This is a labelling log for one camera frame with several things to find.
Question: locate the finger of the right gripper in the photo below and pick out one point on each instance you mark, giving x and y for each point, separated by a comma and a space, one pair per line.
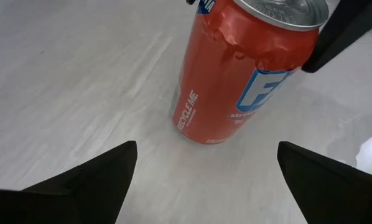
190, 2
338, 34

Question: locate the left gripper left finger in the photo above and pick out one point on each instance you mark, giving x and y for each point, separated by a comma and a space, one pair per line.
80, 196

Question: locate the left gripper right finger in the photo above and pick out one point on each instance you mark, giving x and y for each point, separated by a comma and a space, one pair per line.
335, 196

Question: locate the red Fanta can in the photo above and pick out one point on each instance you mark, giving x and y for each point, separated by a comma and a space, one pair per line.
217, 77

